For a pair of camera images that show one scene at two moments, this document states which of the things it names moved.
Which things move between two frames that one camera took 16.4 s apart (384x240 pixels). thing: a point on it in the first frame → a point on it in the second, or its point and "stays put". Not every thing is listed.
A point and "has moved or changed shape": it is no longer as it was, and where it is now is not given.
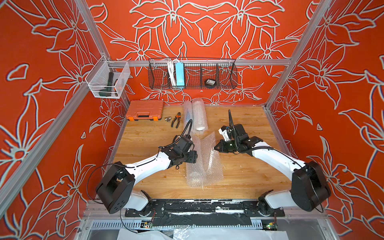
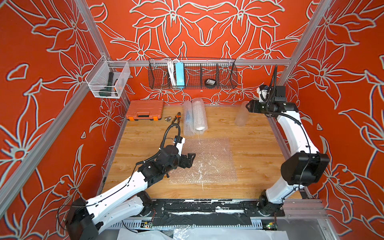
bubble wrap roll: (199, 120) stays put
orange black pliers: (178, 117) stays put
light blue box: (180, 76) stays put
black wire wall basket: (199, 73) stays put
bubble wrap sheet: (208, 168) has moved or changed shape
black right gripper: (222, 148) → (254, 106)
